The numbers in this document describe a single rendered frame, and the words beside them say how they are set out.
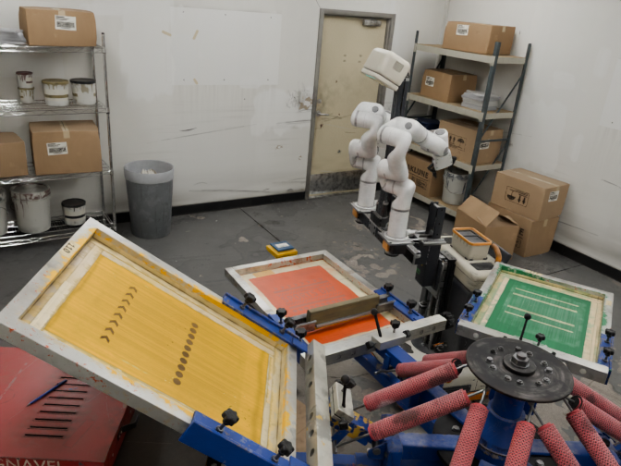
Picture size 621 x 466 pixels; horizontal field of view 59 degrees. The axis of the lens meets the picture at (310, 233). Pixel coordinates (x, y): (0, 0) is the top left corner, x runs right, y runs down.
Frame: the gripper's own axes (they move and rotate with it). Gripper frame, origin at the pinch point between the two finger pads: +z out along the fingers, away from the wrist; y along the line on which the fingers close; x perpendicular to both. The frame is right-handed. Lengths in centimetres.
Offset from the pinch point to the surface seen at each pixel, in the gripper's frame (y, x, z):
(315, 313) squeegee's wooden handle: -93, -77, -30
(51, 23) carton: -201, 243, -54
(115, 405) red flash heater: -157, -116, -80
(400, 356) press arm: -70, -109, -30
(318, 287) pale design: -87, -46, -4
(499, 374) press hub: -52, -145, -67
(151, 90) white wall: -162, 281, 46
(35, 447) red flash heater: -174, -127, -91
